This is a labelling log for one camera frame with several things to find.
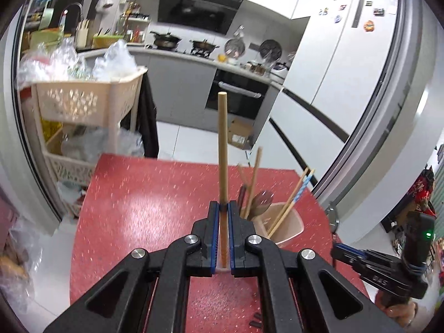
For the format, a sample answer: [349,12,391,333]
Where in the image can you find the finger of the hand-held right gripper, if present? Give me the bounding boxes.
[331,244,368,263]

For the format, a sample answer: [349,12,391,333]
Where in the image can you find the wooden handled dark utensil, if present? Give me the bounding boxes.
[237,164,251,216]

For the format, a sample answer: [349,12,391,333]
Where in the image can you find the plain wooden chopstick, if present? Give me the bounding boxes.
[218,92,230,269]
[243,147,263,220]

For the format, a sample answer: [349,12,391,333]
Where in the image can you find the beige plastic storage cart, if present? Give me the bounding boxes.
[33,66,148,212]

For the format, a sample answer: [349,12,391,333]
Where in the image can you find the black built-in oven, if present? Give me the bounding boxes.
[205,69,269,118]

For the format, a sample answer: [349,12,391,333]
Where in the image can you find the white rice cooker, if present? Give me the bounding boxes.
[271,60,290,80]

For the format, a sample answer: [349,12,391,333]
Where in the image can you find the clear plastic bags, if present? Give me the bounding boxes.
[17,40,137,85]

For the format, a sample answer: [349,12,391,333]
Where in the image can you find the person's right hand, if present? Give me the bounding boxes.
[376,296,417,328]

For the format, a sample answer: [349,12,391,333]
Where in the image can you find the black range hood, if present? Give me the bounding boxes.
[158,0,243,36]

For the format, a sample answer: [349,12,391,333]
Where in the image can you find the large clear plastic bag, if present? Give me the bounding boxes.
[0,218,42,313]

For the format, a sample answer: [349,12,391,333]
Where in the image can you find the red hanging decoration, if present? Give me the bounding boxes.
[404,168,438,216]

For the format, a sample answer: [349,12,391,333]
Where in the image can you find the blue patterned chopstick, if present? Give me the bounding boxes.
[269,168,316,238]

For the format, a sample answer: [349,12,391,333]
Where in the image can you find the beige utensil holder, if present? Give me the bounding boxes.
[243,201,305,248]

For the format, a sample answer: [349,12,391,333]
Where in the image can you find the green plastic basket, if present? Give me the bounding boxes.
[92,35,123,49]

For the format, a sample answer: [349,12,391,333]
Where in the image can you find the metal kitchen faucet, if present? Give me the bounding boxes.
[60,3,84,35]

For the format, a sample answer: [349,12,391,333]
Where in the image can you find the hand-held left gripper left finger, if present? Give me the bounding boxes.
[43,201,221,333]

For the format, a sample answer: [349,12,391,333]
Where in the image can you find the black wok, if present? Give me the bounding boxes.
[189,39,220,56]
[150,31,183,50]

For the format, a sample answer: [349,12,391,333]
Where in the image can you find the white refrigerator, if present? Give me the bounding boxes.
[257,0,403,188]

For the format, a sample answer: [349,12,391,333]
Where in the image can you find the beige knife block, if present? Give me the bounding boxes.
[75,19,91,48]

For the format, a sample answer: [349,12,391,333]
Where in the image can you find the black hanging cloth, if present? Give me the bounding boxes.
[120,73,159,158]

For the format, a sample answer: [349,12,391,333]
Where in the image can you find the green plastic tub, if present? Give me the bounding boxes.
[29,29,65,51]

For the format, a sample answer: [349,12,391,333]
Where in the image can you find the yellow oil bottle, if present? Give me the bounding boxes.
[42,120,63,143]

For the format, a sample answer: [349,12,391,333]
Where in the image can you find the white spice rack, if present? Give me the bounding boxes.
[120,0,151,44]

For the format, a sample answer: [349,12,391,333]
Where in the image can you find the round metal pan lid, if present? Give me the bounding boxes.
[224,38,246,58]
[259,39,281,59]

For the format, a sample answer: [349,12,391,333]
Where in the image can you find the cardboard box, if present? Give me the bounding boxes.
[227,120,255,150]

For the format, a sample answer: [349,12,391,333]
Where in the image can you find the crumpled plastic bag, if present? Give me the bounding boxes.
[62,128,144,163]

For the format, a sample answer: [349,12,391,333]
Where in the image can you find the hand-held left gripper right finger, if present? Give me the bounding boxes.
[227,201,405,333]

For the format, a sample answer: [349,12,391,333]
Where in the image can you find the group of fridge magnets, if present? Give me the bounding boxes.
[317,0,387,32]

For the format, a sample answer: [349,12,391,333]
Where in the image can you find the grey kitchen counter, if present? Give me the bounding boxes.
[83,47,223,132]

